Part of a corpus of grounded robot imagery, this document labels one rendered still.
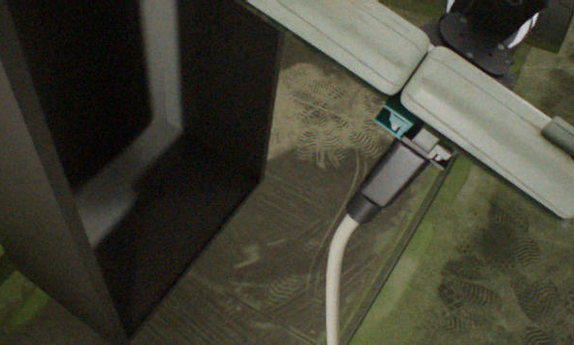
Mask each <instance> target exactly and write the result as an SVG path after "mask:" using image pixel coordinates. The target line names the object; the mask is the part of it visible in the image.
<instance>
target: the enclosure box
mask: <svg viewBox="0 0 574 345"><path fill-rule="evenodd" d="M284 40H285V34H284V33H283V32H281V31H280V30H277V29H276V28H274V27H273V26H271V25H270V24H268V23H267V22H265V20H263V19H261V18H260V17H259V16H258V15H256V14H255V13H254V12H252V11H249V10H248V9H246V8H245V7H243V6H242V5H240V4H239V3H237V2H236V1H233V0H0V243H1V245H2V246H3V248H4V249H5V251H6V252H7V255H8V256H9V258H10V259H11V261H12V263H13V264H14V265H15V267H16V268H17V270H18V271H20V272H21V273H22V274H23V276H25V277H26V278H27V279H29V280H30V281H31V282H33V283H34V284H35V285H37V286H38V287H39V288H41V289H42V290H44V292H45V293H46V294H48V295H49V296H50V297H52V298H53V299H54V300H56V301H57V302H58V303H59V304H61V305H62V306H63V307H64V308H65V309H66V310H67V311H70V312H71V313H73V314H74V315H75V316H76V317H77V318H78V319H80V320H81V321H82V322H84V323H85V324H86V325H87V326H88V327H89V328H90V329H91V330H93V331H94V332H95V333H97V334H99V335H101V336H102V337H103V338H105V339H106V340H107V341H109V342H110V343H111V345H128V344H129V343H130V342H131V341H132V340H133V338H134V337H135V336H136V335H137V334H138V333H139V332H140V331H141V330H142V328H143V327H144V326H145V325H146V323H147V322H148V321H149V320H150V318H151V317H152V316H153V315H155V313H156V312H157V311H158V310H159V309H160V307H161V306H162V305H163V304H164V302H165V301H166V300H167V299H168V297H169V296H170V295H171V294H172V292H173V291H174V290H175V289H176V286H177V285H178V284H179V283H180V282H181V280H182V279H183V278H184V277H185V275H186V274H187V273H188V272H190V271H191V269H192V268H193V267H194V266H195V264H196V263H197V262H198V260H199V258H200V257H201V256H202V255H203V253H204V252H205V251H206V250H207V248H208V247H210V246H211V245H212V244H213V242H214V240H215V239H216V238H217V236H218V235H219V234H220V233H221V231H222V230H223V229H224V228H226V226H227V224H228V223H229V222H230V221H231V219H232V218H233V217H234V216H235V214H236V213H237V212H238V211H240V210H241V207H242V206H243V205H244V203H245V202H246V201H247V200H248V199H249V198H250V196H251V195H252V194H254V192H255V191H256V190H257V189H258V187H259V186H260V185H261V183H262V182H263V180H264V171H266V164H267V156H268V150H269V142H270V133H271V127H272V119H273V112H274V104H275V98H276V90H277V82H279V76H280V68H281V61H282V53H283V47H284Z"/></svg>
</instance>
